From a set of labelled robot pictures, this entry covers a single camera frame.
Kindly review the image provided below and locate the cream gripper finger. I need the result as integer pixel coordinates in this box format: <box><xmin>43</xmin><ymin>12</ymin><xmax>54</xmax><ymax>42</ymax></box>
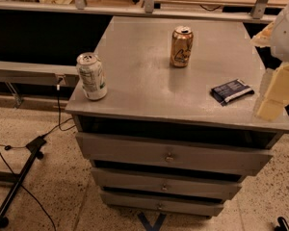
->
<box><xmin>250</xmin><ymin>22</ymin><xmax>275</xmax><ymax>48</ymax></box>
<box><xmin>256</xmin><ymin>62</ymin><xmax>289</xmax><ymax>121</ymax></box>

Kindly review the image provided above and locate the black object bottom right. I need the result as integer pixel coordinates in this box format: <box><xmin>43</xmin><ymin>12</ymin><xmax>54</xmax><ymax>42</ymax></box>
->
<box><xmin>275</xmin><ymin>217</ymin><xmax>289</xmax><ymax>231</ymax></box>

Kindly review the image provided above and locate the orange soda can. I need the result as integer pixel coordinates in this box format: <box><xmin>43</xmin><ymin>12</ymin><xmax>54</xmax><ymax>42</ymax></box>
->
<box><xmin>171</xmin><ymin>26</ymin><xmax>194</xmax><ymax>67</ymax></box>

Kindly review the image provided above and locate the black stand leg with wheels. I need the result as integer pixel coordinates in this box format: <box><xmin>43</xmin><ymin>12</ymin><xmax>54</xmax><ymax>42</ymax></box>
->
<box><xmin>0</xmin><ymin>136</ymin><xmax>46</xmax><ymax>228</ymax></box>

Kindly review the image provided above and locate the grey side bench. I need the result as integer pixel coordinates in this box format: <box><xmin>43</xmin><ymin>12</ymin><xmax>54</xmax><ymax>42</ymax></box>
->
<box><xmin>0</xmin><ymin>61</ymin><xmax>79</xmax><ymax>88</ymax></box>

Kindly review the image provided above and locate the black cable on floor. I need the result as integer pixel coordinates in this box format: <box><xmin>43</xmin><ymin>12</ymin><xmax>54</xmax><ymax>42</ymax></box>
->
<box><xmin>0</xmin><ymin>84</ymin><xmax>77</xmax><ymax>231</ymax></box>

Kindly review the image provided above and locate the grey metal shelf rail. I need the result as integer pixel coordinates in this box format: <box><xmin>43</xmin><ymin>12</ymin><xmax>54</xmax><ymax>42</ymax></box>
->
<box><xmin>0</xmin><ymin>0</ymin><xmax>289</xmax><ymax>25</ymax></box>

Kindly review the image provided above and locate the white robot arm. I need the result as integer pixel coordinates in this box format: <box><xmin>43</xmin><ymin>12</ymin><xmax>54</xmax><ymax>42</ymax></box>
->
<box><xmin>250</xmin><ymin>4</ymin><xmax>289</xmax><ymax>121</ymax></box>

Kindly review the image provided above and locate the dark blue snack packet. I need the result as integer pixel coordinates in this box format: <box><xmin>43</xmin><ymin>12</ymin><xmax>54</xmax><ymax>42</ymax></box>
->
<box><xmin>210</xmin><ymin>79</ymin><xmax>254</xmax><ymax>106</ymax></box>

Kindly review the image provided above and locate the grey drawer cabinet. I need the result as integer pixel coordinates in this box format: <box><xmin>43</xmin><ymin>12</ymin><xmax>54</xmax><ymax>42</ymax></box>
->
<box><xmin>66</xmin><ymin>17</ymin><xmax>289</xmax><ymax>217</ymax></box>

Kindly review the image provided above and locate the white green soda can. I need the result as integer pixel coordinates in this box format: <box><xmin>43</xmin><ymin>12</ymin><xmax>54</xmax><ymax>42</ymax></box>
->
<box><xmin>76</xmin><ymin>52</ymin><xmax>107</xmax><ymax>101</ymax></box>

